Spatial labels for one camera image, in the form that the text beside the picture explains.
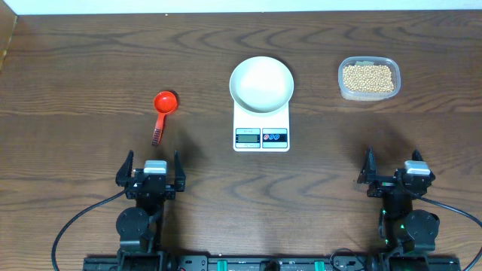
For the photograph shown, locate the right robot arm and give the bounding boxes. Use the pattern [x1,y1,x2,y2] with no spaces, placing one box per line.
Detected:
[357,148,440,270]

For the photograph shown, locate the clear plastic container of beans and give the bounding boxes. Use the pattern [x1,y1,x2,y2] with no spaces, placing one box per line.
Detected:
[338,56,401,102]

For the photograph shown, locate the red plastic measuring scoop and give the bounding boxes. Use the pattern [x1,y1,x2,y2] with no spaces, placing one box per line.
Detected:
[152,90,178,146]

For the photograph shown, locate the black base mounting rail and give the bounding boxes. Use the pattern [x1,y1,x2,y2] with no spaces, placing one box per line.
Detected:
[82,254,461,271]

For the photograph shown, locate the white ceramic bowl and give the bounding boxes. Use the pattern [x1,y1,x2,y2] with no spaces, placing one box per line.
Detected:
[229,56,294,114]

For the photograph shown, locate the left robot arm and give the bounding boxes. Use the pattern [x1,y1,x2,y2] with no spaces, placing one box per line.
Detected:
[115,151,186,271]

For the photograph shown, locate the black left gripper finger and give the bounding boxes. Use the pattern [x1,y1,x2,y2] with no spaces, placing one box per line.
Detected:
[115,150,134,187]
[174,151,186,192]

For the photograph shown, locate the white digital kitchen scale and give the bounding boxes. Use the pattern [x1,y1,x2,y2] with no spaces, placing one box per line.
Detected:
[233,103,290,152]

